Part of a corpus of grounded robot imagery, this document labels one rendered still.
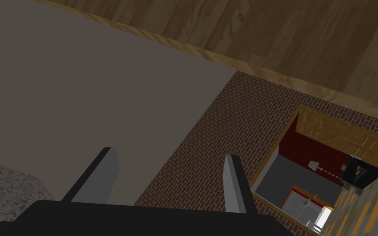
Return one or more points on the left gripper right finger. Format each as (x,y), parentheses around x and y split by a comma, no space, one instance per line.
(237,188)

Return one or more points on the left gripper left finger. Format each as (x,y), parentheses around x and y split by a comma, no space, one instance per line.
(97,178)

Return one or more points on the grey speckled rounded object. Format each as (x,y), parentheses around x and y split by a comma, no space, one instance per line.
(3,193)

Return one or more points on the black appliance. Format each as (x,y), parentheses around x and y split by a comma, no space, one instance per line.
(361,173)

